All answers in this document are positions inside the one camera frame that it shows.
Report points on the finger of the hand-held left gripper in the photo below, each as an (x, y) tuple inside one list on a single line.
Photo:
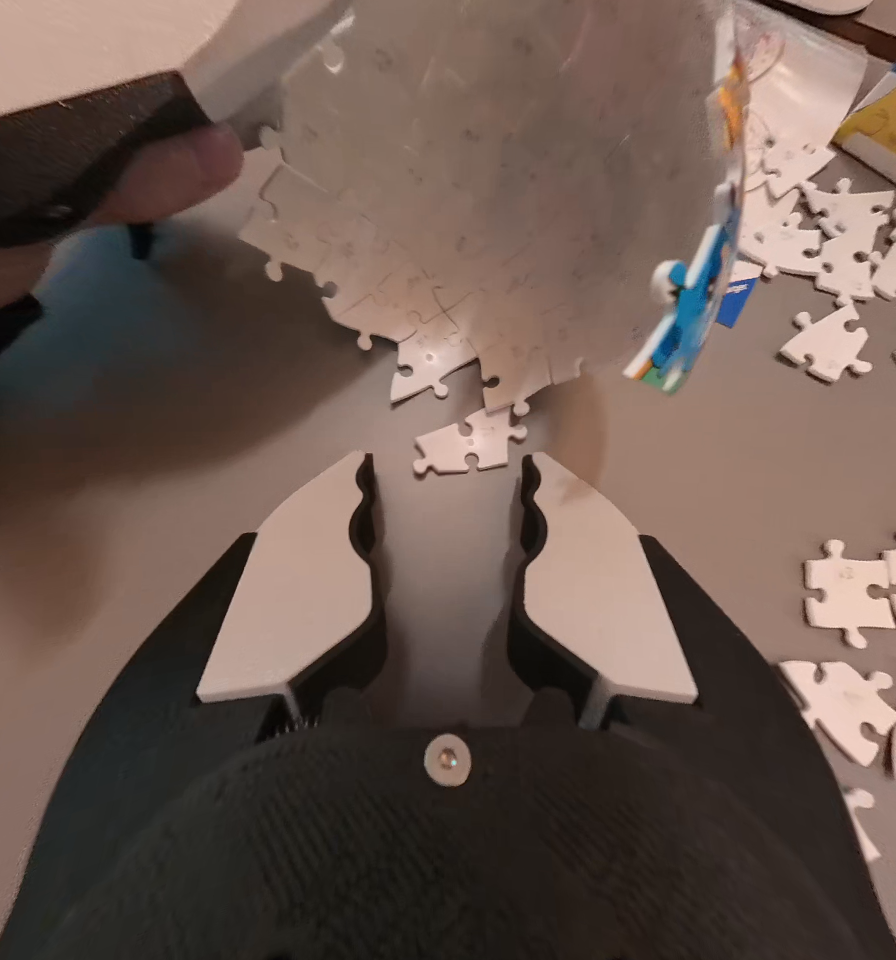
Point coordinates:
[(80, 45)]

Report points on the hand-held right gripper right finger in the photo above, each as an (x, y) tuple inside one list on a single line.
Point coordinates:
[(598, 592)]

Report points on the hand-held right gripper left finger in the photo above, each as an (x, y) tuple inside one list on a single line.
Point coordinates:
[(298, 592)]

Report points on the partly built puzzle ball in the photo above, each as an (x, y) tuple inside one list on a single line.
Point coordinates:
[(455, 187)]

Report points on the pile of white puzzle pieces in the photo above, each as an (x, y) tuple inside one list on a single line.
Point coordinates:
[(845, 240)]

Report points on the paper puzzle leaflet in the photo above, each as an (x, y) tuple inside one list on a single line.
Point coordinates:
[(808, 90)]

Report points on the blue puzzle box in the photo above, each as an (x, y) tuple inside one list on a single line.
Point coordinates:
[(890, 120)]

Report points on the person's left hand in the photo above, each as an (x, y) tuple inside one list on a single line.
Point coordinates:
[(170, 172)]

